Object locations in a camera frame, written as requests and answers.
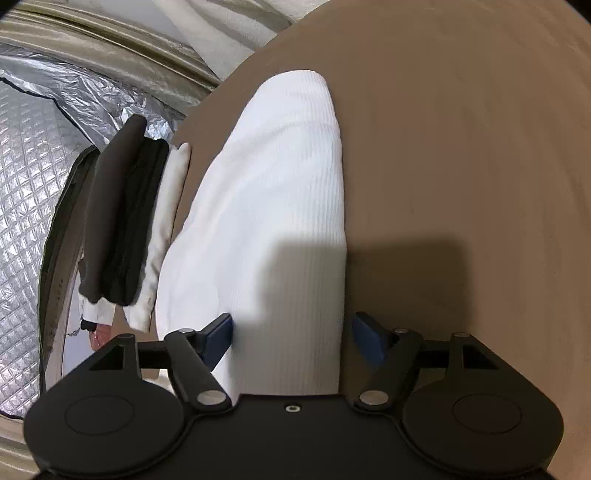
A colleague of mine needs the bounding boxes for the white baby cardigan green trim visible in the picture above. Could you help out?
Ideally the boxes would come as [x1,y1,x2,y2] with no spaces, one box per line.
[155,70,346,397]

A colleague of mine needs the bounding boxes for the folded white garment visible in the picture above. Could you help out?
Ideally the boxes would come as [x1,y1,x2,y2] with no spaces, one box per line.
[79,141,192,333]

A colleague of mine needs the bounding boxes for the folded black garment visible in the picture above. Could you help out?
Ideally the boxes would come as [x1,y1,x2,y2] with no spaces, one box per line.
[78,114,169,306]

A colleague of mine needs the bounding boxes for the silver quilted storage bag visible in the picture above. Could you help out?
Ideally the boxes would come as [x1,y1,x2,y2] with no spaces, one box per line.
[0,43,221,421]

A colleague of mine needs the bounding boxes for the white fleece blanket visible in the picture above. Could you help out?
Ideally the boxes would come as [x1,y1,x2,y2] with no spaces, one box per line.
[92,0,322,80]

